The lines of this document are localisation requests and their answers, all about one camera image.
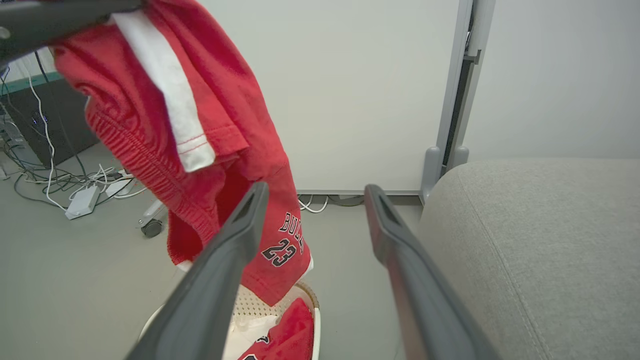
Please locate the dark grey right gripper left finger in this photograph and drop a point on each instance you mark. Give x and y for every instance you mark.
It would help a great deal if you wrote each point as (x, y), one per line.
(210, 285)

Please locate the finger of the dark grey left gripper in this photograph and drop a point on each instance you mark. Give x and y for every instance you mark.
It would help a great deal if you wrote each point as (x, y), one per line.
(45, 20)

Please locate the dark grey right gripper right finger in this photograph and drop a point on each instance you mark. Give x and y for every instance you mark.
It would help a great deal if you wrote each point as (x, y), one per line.
(420, 300)

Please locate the red Bulls basketball jersey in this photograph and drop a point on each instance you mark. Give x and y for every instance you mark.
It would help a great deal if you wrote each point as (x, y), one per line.
(292, 335)

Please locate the red Bulls basketball shorts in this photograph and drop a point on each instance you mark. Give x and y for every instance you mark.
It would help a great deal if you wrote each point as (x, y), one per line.
(230, 100)

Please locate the white perforated laundry basket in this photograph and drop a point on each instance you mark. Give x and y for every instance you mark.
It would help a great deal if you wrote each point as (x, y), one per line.
(252, 302)

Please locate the white desk with teal edge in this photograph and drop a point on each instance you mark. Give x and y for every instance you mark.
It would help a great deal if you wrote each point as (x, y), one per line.
(30, 85)

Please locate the white leg with caster wheel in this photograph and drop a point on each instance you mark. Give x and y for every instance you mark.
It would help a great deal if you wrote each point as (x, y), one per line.
(152, 226)

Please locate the black computer case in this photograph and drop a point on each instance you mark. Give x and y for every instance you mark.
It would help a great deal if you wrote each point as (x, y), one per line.
(60, 125)

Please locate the grey fabric sofa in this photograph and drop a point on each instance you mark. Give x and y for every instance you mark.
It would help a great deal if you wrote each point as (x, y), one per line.
(540, 260)

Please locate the small white power adapter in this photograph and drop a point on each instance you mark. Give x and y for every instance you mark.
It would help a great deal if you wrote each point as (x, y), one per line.
(119, 187)

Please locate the white power adapter brick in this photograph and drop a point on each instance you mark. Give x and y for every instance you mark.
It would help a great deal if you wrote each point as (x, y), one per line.
(82, 201)

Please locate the white partition panel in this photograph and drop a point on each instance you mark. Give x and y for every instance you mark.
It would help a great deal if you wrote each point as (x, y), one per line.
(560, 75)
(350, 90)

